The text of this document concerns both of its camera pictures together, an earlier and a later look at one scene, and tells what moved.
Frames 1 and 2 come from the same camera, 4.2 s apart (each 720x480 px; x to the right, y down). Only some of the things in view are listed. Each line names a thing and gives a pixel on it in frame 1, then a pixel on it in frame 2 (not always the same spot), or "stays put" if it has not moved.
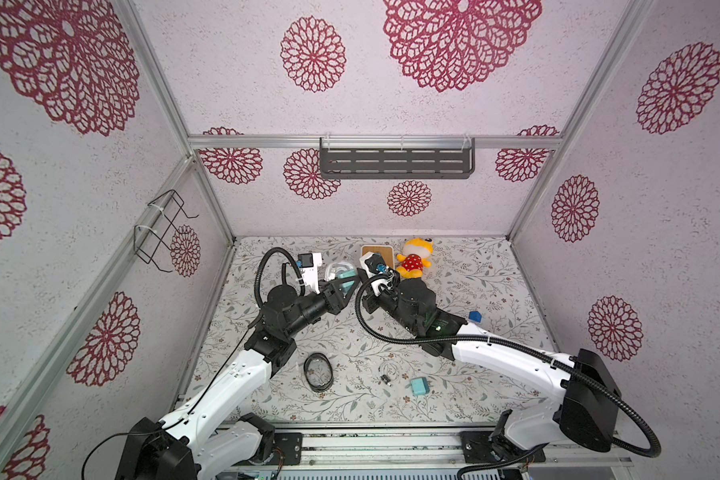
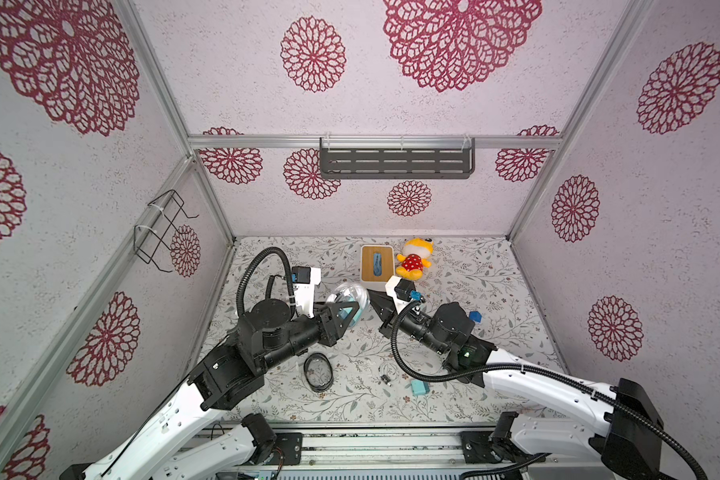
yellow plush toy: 414,257 stays put
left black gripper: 334,302 -> 325,322
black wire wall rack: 153,238 stays put
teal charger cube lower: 420,386 stays put
